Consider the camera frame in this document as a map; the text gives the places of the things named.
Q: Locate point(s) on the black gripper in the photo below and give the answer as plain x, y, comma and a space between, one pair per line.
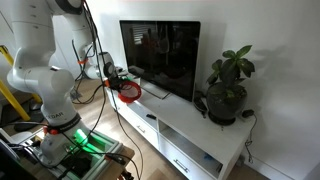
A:
113, 81

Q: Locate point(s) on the orange hat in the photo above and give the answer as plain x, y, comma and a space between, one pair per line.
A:
129, 92

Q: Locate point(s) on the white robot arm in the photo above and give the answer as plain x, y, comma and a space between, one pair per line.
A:
33, 29

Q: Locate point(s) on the black remote on shelf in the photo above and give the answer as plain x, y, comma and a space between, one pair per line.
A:
151, 116

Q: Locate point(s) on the black flat television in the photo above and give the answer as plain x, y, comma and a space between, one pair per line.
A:
163, 53

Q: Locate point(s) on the white television stand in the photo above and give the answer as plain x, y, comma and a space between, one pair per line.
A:
197, 147

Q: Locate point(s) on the yellow tripod leg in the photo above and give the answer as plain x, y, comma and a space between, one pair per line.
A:
7, 93

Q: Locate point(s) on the potted green plant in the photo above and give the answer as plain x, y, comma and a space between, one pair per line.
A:
226, 97

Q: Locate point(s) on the black power adapter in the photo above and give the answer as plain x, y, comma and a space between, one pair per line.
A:
247, 113

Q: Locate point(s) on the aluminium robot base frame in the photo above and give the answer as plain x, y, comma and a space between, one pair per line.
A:
85, 158

